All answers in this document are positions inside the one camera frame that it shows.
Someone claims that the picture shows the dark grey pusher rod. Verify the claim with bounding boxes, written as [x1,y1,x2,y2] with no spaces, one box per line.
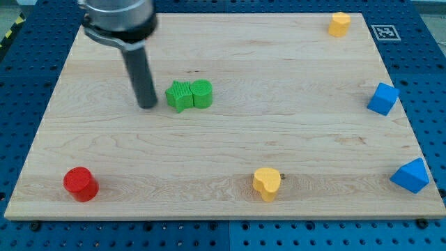
[122,42,157,109]

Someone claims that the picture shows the green star block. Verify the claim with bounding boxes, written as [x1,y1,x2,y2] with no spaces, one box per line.
[165,80,194,113]

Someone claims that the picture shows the green cylinder block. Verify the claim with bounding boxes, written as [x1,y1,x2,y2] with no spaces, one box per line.
[190,79,213,109]

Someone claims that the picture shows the light wooden board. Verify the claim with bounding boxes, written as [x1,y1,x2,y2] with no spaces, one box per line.
[5,13,445,221]

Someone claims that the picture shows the red cylinder block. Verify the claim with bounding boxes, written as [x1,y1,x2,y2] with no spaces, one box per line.
[63,167,99,202]

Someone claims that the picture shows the yellow heart block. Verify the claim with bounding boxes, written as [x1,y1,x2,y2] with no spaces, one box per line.
[252,167,282,202]

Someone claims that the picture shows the yellow hexagon block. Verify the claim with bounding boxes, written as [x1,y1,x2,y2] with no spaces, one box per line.
[328,12,351,38]

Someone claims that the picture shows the blue cube block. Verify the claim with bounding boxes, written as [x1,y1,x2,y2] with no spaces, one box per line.
[367,82,400,116]

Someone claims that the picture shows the white fiducial marker tag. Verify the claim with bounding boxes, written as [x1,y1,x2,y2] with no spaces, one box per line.
[371,24,401,41]

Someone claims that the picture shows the blue triangle block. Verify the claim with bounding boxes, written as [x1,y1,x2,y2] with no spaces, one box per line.
[390,158,430,194]

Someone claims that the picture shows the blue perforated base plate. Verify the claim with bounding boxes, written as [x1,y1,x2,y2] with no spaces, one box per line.
[1,0,445,250]

